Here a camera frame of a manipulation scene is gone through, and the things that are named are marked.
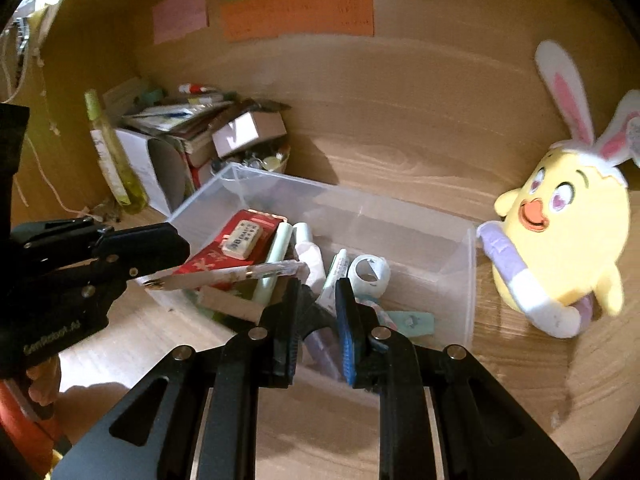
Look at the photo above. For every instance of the white tape roll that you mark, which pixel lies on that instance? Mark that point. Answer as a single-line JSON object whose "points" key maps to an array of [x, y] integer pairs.
{"points": [[370, 275]]}

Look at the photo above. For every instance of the small brown cardboard box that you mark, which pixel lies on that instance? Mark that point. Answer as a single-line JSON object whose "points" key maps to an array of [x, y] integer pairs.
{"points": [[250, 132]]}

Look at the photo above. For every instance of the small white bottle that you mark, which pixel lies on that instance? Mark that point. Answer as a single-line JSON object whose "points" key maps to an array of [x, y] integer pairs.
{"points": [[307, 255]]}

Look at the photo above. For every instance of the red packet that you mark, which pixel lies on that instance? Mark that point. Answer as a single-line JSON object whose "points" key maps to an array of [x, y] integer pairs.
{"points": [[210, 255]]}

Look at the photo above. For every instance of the teal paper card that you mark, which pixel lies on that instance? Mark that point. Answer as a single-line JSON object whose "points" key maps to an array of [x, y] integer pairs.
{"points": [[412, 322]]}

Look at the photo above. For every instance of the brown cardboard piece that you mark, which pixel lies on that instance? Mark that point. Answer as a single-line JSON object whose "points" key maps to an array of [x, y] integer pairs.
{"points": [[227, 305]]}

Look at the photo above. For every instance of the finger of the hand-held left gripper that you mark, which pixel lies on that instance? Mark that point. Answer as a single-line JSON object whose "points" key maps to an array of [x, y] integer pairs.
{"points": [[145, 250], [55, 230]]}

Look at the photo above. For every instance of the white red glue stick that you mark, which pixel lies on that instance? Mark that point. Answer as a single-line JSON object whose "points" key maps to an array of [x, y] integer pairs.
{"points": [[197, 88]]}

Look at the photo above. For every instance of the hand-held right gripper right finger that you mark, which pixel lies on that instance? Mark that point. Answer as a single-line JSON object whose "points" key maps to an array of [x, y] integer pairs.
{"points": [[346, 332]]}

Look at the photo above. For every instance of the orange paper note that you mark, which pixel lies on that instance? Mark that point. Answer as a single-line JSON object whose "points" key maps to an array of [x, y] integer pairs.
{"points": [[300, 12]]}

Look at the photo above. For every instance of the person's left hand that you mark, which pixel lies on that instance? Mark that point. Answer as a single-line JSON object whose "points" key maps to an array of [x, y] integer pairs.
{"points": [[45, 385]]}

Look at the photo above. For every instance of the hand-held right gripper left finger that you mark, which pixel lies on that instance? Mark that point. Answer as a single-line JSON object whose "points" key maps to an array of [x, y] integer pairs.
{"points": [[290, 332]]}

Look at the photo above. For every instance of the purple tube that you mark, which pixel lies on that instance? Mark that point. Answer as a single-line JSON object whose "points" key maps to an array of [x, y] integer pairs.
{"points": [[322, 355]]}

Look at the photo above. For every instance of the yellow-green slim bottle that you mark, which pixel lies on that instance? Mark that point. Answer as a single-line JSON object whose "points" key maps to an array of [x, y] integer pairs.
{"points": [[112, 160]]}

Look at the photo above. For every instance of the clear pen gold tip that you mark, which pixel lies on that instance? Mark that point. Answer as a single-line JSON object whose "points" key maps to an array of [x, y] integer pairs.
{"points": [[225, 274]]}

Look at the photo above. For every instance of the white cardboard box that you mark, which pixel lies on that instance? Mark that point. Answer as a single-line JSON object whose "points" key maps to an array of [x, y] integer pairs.
{"points": [[145, 165]]}

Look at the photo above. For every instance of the pale green pen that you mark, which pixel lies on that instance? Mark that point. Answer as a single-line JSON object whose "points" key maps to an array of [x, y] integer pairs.
{"points": [[277, 250]]}

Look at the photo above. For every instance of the pink paper note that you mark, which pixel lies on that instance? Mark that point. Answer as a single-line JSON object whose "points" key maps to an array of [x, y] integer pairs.
{"points": [[179, 12]]}

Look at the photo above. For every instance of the yellow chick plush bunny ears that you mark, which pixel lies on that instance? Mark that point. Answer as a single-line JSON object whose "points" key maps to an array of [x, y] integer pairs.
{"points": [[565, 240]]}

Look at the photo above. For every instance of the cardboard box of clutter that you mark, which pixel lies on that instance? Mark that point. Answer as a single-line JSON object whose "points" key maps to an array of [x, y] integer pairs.
{"points": [[190, 115]]}

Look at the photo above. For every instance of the bowl of small trinkets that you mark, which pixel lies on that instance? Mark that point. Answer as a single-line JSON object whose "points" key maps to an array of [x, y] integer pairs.
{"points": [[260, 160]]}

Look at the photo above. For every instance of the clear plastic storage box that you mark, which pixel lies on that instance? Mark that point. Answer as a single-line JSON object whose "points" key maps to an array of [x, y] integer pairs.
{"points": [[400, 240]]}

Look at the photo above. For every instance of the white green tube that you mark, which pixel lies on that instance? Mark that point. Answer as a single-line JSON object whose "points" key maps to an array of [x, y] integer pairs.
{"points": [[334, 275]]}

